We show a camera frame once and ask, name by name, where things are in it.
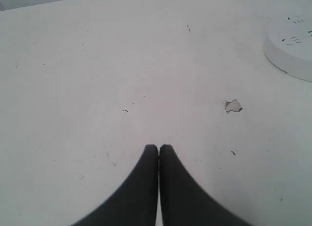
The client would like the white desk lamp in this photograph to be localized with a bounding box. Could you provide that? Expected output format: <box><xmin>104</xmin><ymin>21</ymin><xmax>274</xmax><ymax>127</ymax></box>
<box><xmin>263</xmin><ymin>16</ymin><xmax>312</xmax><ymax>82</ymax></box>

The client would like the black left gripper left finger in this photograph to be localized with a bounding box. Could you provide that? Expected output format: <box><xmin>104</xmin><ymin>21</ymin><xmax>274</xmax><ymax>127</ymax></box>
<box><xmin>74</xmin><ymin>144</ymin><xmax>158</xmax><ymax>226</ymax></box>

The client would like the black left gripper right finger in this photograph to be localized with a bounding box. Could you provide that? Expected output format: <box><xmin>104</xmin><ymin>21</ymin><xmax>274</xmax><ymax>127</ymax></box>
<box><xmin>159</xmin><ymin>144</ymin><xmax>249</xmax><ymax>226</ymax></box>

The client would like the torn paper scrap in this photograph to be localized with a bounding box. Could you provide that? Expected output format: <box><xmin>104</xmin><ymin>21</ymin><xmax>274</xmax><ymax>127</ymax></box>
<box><xmin>225</xmin><ymin>99</ymin><xmax>242</xmax><ymax>113</ymax></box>

